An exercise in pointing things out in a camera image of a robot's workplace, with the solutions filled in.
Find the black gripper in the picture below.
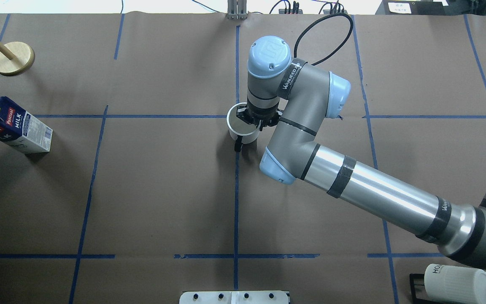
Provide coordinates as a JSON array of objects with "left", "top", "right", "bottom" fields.
[{"left": 236, "top": 105, "right": 284, "bottom": 128}]

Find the white smiley mug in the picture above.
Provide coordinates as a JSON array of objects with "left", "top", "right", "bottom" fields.
[{"left": 226, "top": 103, "right": 259, "bottom": 152}]

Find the blue milk carton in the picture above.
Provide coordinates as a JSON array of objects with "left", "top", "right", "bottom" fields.
[{"left": 0, "top": 96, "right": 53, "bottom": 155}]

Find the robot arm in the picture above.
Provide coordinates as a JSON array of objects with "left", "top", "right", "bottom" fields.
[{"left": 238, "top": 36, "right": 486, "bottom": 270}]

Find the white ribbed mug far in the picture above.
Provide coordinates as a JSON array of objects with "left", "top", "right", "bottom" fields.
[{"left": 424, "top": 264, "right": 486, "bottom": 304}]

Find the wooden mug tree stand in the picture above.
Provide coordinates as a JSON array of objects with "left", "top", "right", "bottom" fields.
[{"left": 0, "top": 41, "right": 35, "bottom": 76}]

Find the aluminium frame post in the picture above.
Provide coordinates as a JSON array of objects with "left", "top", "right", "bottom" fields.
[{"left": 226, "top": 0, "right": 248, "bottom": 20}]

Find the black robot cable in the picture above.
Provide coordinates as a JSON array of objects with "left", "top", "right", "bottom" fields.
[{"left": 294, "top": 13, "right": 354, "bottom": 66}]

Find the black wire mug rack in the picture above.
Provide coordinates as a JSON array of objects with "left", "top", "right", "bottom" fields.
[{"left": 409, "top": 274, "right": 432, "bottom": 304}]

